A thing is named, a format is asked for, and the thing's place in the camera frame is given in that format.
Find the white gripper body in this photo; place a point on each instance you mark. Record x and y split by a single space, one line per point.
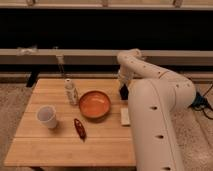
125 77

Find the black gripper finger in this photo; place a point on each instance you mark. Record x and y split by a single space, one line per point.
124 92

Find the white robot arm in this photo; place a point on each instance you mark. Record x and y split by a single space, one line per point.
154 92

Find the white eraser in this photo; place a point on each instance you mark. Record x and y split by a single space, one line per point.
125 121

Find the orange bowl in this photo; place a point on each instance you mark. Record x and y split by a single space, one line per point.
94 104

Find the small white bottle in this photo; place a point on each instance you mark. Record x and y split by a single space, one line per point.
71 91

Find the dark red oblong object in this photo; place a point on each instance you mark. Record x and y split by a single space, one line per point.
80 129

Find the grey metal rail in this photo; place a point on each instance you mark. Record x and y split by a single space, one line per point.
103 57

